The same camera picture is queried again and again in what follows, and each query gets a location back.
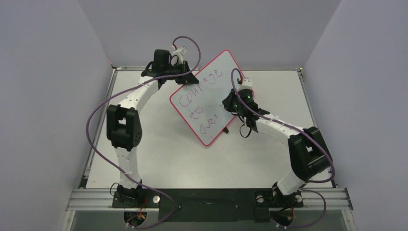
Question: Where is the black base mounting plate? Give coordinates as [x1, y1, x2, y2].
[112, 188, 304, 225]

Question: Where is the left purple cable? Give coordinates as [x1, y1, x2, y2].
[86, 36, 202, 230]

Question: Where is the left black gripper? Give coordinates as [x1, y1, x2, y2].
[165, 62, 199, 86]

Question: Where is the purple cable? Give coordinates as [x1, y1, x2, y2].
[86, 36, 202, 230]
[231, 68, 336, 230]

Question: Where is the pink framed whiteboard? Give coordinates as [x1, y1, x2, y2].
[169, 50, 246, 146]

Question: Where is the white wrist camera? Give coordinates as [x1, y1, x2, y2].
[237, 78, 253, 91]
[172, 46, 188, 56]

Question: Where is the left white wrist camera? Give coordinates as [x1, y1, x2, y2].
[172, 46, 188, 56]

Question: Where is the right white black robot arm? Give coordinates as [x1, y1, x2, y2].
[222, 89, 333, 207]

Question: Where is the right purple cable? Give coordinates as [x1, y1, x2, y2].
[231, 68, 336, 230]

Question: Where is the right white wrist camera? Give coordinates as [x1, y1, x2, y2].
[237, 78, 253, 91]

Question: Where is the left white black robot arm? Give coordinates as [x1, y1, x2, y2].
[106, 47, 199, 207]

